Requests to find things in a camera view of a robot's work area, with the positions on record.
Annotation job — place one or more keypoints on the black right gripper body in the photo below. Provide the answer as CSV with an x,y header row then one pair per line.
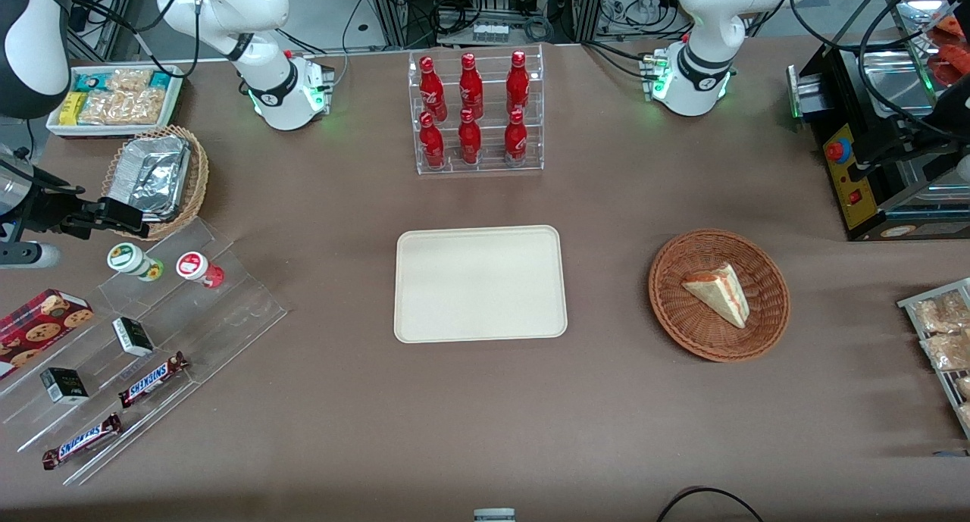
x,y
47,208

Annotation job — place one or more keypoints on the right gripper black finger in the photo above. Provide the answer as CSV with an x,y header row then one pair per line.
x,y
125,229
121,210

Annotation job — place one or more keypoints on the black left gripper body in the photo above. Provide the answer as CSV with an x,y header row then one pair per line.
x,y
926,142

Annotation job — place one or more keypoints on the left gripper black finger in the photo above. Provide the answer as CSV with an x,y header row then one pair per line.
x,y
921,160
859,172

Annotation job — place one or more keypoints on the green gum bottle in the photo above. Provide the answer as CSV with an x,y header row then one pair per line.
x,y
129,258

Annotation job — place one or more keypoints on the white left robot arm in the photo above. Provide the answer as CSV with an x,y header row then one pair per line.
x,y
701,60

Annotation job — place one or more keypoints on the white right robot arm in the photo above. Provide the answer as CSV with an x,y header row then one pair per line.
x,y
265,90

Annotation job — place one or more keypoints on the red gum bottle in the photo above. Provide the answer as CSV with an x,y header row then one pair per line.
x,y
193,266

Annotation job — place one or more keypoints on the cream plastic tray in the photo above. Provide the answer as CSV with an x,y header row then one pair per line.
x,y
477,287

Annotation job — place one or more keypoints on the silver foil container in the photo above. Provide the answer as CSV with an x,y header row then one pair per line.
x,y
151,175

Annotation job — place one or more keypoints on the white plastic bin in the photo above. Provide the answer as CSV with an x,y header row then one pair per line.
x,y
114,131

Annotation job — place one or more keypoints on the red food pack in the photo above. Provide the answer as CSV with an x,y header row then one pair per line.
x,y
953,66
956,28

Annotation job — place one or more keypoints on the black sealing machine yellow panel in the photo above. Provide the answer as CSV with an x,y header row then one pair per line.
x,y
849,90

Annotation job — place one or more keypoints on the oval tan wicker basket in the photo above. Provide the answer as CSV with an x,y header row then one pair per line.
x,y
199,166

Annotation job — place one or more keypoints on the yellow snack box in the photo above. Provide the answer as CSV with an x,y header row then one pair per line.
x,y
73,108

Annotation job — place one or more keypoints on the clear bag of crackers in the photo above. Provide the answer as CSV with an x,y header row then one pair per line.
x,y
102,108
145,107
129,79

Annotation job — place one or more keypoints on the small black box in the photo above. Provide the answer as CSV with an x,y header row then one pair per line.
x,y
64,386
133,336

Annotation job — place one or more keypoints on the red cookie box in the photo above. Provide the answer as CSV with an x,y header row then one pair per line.
x,y
38,326

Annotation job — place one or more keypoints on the silver metal container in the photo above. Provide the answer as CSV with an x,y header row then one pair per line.
x,y
909,10

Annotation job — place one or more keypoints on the teal snack pack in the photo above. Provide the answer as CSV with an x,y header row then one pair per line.
x,y
91,81
160,79

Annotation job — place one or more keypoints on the clear acrylic step stand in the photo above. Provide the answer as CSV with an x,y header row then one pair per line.
x,y
227,310

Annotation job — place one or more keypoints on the Snickers chocolate bar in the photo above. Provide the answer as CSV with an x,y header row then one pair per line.
x,y
82,441
151,379

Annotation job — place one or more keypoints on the wrapped triangle sandwich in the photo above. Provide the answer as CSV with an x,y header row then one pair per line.
x,y
720,291

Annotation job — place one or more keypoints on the round brown wicker basket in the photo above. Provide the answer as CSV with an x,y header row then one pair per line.
x,y
682,325

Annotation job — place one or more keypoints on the blue tape strip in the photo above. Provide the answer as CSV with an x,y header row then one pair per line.
x,y
951,453

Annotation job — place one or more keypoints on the red cola bottle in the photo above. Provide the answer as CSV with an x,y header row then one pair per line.
x,y
470,89
432,143
515,139
432,90
517,84
470,139

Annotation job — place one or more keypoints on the metal equipment rack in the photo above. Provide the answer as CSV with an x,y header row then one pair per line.
x,y
424,7

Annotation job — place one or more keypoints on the clear acrylic bottle rack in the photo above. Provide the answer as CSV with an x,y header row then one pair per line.
x,y
491,60

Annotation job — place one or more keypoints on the white power strip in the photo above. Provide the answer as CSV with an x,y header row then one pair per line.
x,y
490,32

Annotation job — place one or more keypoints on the small grey device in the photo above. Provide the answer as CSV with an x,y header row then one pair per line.
x,y
494,515

